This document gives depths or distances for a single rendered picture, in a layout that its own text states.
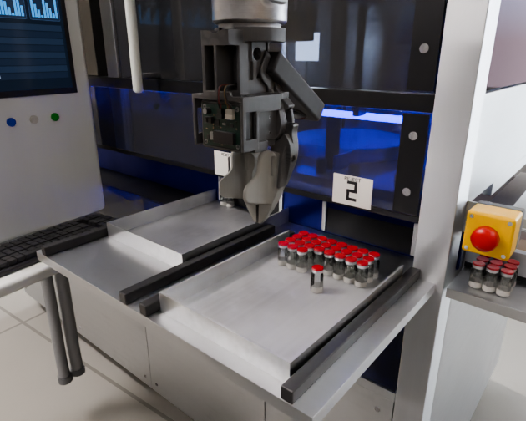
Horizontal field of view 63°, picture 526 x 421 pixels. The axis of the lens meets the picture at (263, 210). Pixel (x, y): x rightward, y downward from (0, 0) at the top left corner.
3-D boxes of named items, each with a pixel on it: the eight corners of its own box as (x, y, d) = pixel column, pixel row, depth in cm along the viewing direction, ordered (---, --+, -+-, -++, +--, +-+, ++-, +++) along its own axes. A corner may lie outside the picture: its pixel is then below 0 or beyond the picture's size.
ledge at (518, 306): (467, 269, 88) (469, 260, 87) (541, 290, 80) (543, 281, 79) (444, 296, 77) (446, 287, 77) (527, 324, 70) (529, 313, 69)
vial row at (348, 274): (288, 256, 88) (289, 235, 86) (368, 285, 77) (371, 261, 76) (282, 260, 86) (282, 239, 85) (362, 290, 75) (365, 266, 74)
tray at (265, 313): (287, 245, 94) (287, 230, 93) (402, 282, 78) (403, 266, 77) (160, 311, 70) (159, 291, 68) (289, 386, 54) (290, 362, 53)
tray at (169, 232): (214, 200, 123) (214, 188, 122) (288, 221, 107) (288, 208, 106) (108, 236, 98) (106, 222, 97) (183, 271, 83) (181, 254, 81)
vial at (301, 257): (300, 266, 84) (300, 246, 82) (309, 271, 82) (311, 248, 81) (293, 271, 82) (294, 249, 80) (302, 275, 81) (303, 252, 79)
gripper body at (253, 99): (193, 149, 46) (186, 27, 42) (246, 139, 52) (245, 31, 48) (245, 160, 41) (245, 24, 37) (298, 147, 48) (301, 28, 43)
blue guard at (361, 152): (-6, 119, 194) (-15, 77, 188) (418, 215, 77) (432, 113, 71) (-8, 119, 194) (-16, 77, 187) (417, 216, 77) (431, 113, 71)
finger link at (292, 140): (255, 184, 49) (254, 106, 47) (264, 180, 51) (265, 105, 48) (287, 191, 47) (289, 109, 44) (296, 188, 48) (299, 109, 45)
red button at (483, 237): (473, 242, 72) (477, 220, 71) (499, 249, 69) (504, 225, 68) (467, 250, 69) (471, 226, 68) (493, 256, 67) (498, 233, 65)
